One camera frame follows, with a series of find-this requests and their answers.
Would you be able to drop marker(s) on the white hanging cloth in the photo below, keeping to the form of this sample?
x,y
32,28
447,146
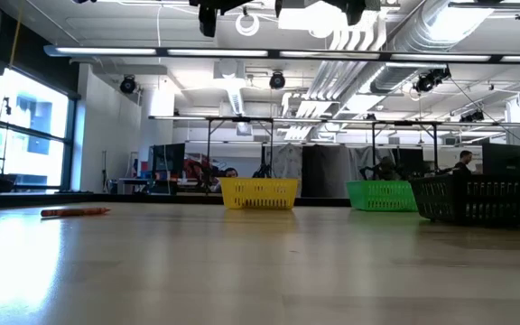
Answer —
x,y
289,162

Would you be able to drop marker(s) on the yellow plastic basket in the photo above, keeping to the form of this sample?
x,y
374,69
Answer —
x,y
258,194

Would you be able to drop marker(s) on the person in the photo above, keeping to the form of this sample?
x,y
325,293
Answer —
x,y
229,173
463,162

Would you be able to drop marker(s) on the black curtain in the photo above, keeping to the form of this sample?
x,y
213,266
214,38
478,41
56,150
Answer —
x,y
325,171

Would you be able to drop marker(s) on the black computer monitor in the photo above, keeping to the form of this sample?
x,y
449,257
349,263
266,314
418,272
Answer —
x,y
169,158
506,158

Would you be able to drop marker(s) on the green plastic basket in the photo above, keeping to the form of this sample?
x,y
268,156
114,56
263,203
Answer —
x,y
382,196

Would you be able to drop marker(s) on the long LED light bar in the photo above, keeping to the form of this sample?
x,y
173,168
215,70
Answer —
x,y
106,51

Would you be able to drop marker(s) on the black plastic basket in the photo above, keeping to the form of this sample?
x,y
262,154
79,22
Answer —
x,y
481,201

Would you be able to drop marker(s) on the large window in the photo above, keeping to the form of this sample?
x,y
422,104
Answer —
x,y
30,135

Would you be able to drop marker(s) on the black background rig frame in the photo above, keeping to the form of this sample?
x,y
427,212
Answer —
x,y
404,123
239,119

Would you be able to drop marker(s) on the black round ceiling camera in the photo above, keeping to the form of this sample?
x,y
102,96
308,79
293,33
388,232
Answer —
x,y
127,85
277,80

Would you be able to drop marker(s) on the black aluminium table frame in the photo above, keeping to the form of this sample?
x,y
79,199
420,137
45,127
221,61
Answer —
x,y
129,199

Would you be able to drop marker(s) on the black overhead rig bracket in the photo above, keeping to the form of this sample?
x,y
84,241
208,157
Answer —
x,y
208,20

